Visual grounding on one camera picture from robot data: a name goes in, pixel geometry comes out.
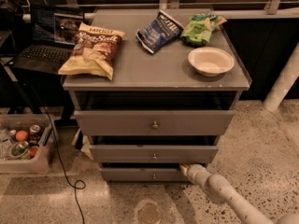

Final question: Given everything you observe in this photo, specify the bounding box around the grey bottom drawer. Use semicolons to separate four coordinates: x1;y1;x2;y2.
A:
101;168;188;182

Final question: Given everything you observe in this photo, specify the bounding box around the grey drawer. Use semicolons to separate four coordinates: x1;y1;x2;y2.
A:
75;110;234;136
90;145;218;163
101;168;188;182

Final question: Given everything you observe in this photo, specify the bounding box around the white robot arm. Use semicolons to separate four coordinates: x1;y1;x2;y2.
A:
180;164;299;224

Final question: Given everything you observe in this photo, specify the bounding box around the grey drawer cabinet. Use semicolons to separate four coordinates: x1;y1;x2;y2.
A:
64;9;251;171

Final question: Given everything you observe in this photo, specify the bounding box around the grey middle drawer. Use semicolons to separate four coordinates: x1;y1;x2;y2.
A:
90;145;218;163

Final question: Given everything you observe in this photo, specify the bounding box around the grey top drawer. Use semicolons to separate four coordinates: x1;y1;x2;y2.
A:
75;110;234;136

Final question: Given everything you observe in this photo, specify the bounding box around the white paper bowl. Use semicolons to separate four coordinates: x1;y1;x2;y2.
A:
188;47;235;77

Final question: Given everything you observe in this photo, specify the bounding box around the white support pole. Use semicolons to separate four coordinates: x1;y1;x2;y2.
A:
263;43;299;112

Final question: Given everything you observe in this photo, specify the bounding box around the green chips bag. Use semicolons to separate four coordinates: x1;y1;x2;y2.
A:
180;13;227;47

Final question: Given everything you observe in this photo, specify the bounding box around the blue chips bag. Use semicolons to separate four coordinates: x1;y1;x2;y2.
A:
135;10;183;54

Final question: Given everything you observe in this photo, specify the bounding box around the sea salt chips bag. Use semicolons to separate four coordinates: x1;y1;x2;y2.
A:
58;23;125;80

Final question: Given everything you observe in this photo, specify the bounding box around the red can in bin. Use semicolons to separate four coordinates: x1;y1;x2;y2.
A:
28;147;38;159

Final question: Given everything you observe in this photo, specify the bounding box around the soda can in bin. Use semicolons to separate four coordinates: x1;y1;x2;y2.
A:
29;125;41;141

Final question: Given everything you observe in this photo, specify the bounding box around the clear plastic storage bin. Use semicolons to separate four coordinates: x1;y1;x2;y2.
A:
0;114;56;174

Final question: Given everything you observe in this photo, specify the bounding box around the orange fruit in bin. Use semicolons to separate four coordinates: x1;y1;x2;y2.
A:
15;130;29;141

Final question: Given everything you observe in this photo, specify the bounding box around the green can in bin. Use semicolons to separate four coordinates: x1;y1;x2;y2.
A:
9;141;29;159

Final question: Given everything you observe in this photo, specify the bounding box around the black laptop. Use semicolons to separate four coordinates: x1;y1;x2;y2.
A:
12;4;84;74

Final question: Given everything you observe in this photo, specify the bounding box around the black power cable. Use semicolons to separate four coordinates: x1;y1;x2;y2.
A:
29;84;87;224

